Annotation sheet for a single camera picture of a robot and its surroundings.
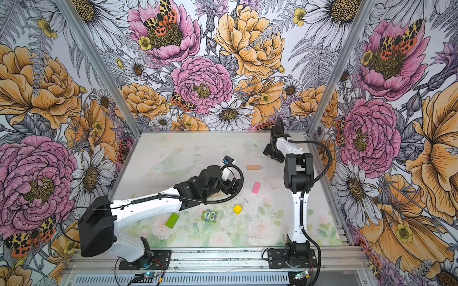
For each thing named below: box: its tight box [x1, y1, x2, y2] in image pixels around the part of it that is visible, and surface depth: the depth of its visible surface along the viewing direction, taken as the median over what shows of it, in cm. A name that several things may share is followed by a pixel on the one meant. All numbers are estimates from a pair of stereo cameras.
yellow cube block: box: [233, 204, 243, 216], surface depth 89 cm
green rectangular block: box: [165, 212, 180, 229], surface depth 85 cm
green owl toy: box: [200, 209, 217, 223], surface depth 87 cm
